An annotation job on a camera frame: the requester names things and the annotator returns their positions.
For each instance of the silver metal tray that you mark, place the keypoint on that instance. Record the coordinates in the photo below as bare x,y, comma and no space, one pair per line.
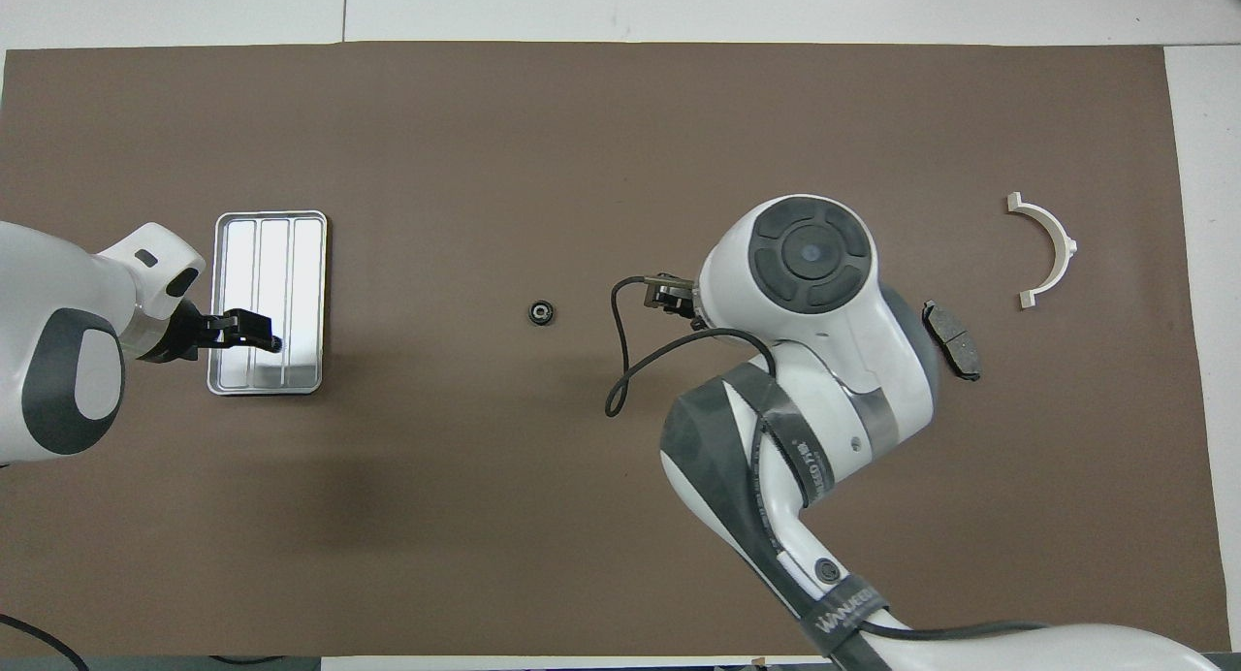
291,264

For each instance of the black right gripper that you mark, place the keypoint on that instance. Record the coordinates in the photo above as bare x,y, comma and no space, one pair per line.
674,295

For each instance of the brown table mat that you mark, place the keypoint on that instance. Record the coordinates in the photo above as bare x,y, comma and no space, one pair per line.
485,167

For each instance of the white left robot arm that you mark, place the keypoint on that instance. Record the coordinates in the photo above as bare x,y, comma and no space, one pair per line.
48,293

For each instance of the curved dark brake pad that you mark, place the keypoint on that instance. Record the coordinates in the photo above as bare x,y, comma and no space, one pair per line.
955,346

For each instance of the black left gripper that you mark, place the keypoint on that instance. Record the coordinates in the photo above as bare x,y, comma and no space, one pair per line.
194,334

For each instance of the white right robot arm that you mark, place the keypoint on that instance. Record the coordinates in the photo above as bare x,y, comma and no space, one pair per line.
824,361

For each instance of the large black bearing gear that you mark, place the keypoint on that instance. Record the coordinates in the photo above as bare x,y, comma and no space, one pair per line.
541,312

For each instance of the white curved plastic bracket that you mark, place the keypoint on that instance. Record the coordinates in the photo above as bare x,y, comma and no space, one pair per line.
1062,239

